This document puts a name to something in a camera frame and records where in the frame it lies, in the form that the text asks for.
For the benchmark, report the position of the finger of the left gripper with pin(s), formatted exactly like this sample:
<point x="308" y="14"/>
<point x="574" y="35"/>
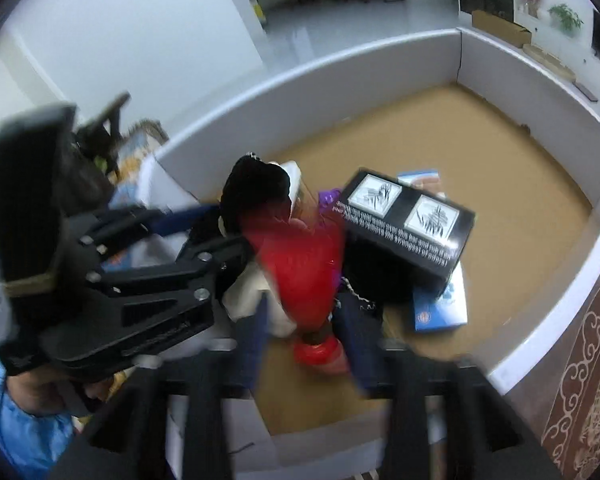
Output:
<point x="114" y="230"/>
<point x="200" y="275"/>

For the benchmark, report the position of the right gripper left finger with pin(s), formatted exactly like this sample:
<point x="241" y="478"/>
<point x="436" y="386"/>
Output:
<point x="126" y="439"/>

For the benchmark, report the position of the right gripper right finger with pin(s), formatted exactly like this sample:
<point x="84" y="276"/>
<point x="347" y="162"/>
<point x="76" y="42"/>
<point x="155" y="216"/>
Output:
<point x="485" y="438"/>

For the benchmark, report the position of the doll with red dress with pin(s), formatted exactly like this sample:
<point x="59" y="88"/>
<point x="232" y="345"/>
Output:
<point x="295" y="270"/>

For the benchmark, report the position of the white blue medicine box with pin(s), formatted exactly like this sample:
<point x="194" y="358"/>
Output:
<point x="436" y="307"/>

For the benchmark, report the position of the black box with pictures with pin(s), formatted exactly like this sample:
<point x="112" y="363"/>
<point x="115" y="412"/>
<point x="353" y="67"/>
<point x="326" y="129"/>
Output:
<point x="395" y="234"/>

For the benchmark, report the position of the blue sleeve forearm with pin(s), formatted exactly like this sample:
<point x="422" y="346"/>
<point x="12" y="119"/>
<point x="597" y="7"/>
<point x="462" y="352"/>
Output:
<point x="31" y="444"/>

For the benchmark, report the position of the person left hand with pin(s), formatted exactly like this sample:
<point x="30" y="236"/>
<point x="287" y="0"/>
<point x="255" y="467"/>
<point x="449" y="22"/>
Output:
<point x="36" y="392"/>

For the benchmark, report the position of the brown patterned round mat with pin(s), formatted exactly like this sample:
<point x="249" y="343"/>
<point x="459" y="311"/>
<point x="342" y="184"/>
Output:
<point x="572" y="433"/>

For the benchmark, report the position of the large white cardboard box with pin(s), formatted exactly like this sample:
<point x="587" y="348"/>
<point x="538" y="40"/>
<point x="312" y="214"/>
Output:
<point x="464" y="117"/>

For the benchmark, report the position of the brown cardboard box on floor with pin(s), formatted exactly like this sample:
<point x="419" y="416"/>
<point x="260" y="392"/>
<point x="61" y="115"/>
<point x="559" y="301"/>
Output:
<point x="510" y="32"/>

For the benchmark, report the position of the green potted plant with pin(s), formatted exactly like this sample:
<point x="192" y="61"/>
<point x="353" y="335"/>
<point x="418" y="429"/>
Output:
<point x="565" y="19"/>

